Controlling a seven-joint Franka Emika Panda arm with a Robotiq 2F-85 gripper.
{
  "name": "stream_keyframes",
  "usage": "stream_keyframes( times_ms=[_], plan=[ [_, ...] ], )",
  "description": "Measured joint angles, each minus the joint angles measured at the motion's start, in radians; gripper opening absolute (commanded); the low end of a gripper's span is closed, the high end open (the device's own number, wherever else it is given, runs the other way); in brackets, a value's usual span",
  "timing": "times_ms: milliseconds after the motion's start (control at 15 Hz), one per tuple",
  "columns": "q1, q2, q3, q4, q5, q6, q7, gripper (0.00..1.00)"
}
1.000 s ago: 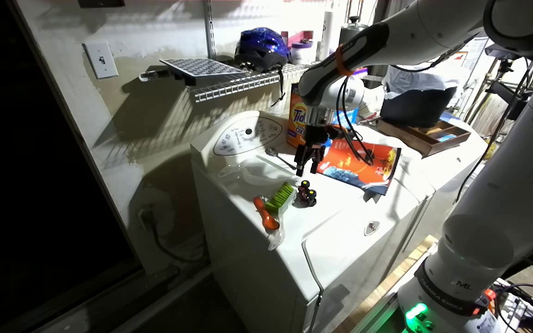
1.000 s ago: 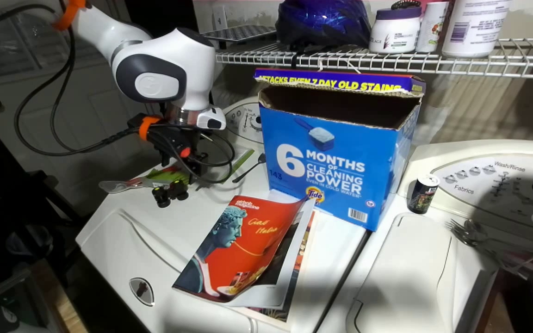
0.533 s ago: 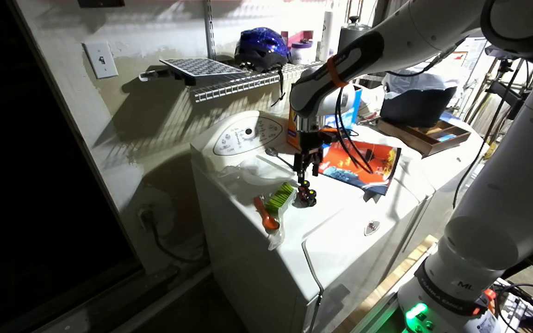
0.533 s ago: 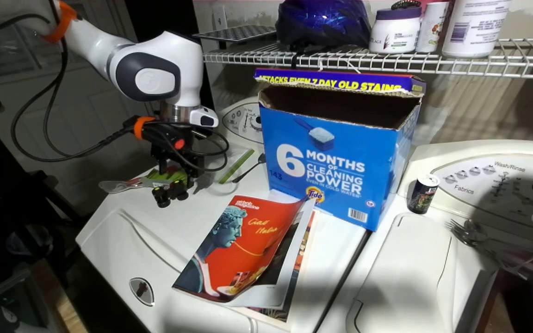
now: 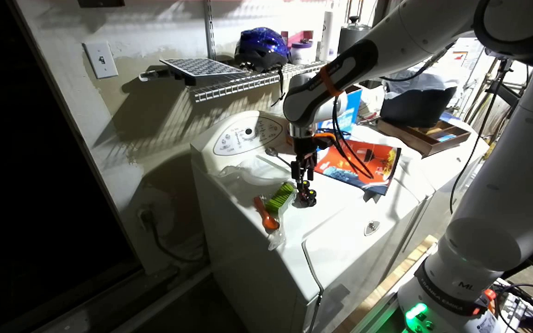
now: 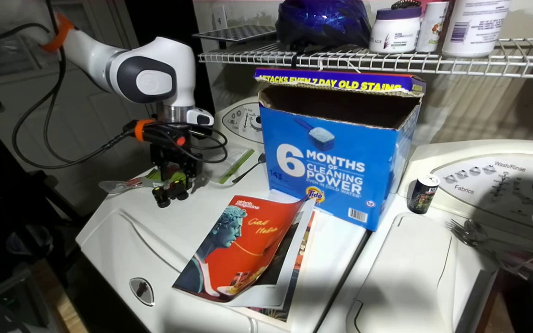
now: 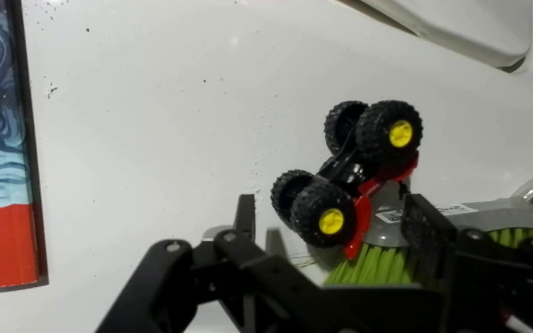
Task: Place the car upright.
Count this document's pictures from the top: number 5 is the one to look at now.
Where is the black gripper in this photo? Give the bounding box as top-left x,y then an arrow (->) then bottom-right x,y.
293,145 -> 320,194

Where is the small dark toy car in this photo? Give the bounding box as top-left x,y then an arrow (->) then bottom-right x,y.
294,182 -> 320,208

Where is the green block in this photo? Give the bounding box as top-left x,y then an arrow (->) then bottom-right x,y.
265,179 -> 298,214

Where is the orange plastic tool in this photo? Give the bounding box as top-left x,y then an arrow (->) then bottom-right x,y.
252,194 -> 283,234

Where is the clear plastic bag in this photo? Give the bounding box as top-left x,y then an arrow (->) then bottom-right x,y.
217,155 -> 293,199

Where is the orange blue magazine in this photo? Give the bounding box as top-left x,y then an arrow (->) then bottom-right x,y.
313,136 -> 404,201

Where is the white washing machine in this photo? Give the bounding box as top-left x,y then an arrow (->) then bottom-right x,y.
191,108 -> 435,333

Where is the blue orange detergent box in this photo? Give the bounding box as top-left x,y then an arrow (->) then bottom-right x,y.
319,84 -> 365,134

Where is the white cup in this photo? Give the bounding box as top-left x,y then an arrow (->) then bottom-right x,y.
361,81 -> 385,120

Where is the brown wooden tray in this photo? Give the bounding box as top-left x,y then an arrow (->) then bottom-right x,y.
374,116 -> 472,157

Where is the wooden plank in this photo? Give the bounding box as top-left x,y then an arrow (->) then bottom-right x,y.
333,232 -> 441,333

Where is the grey black bag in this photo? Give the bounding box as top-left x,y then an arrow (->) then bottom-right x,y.
380,70 -> 459,127

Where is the shiny blue helmet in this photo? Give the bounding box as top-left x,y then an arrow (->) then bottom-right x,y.
233,25 -> 293,70

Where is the pink object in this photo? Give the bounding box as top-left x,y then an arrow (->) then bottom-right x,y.
283,27 -> 315,49

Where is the white dryer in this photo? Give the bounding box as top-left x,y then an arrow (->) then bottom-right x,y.
365,116 -> 493,247

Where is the grey grid panel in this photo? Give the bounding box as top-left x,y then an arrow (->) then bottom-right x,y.
158,55 -> 250,84

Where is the black tripod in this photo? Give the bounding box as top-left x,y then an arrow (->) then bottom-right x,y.
485,57 -> 531,125

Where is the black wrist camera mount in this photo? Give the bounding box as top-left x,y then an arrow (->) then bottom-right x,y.
291,131 -> 339,153

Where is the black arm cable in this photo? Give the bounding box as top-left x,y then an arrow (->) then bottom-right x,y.
330,42 -> 504,214

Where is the white wire shelf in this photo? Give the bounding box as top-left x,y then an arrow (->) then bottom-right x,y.
139,51 -> 343,103

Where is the black wall power cord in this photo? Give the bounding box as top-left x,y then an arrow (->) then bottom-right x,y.
139,208 -> 209,266

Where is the white wall outlet plate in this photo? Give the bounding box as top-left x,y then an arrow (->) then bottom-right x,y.
82,40 -> 121,81

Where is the floor cable bundle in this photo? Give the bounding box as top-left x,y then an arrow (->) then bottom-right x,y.
480,277 -> 533,333

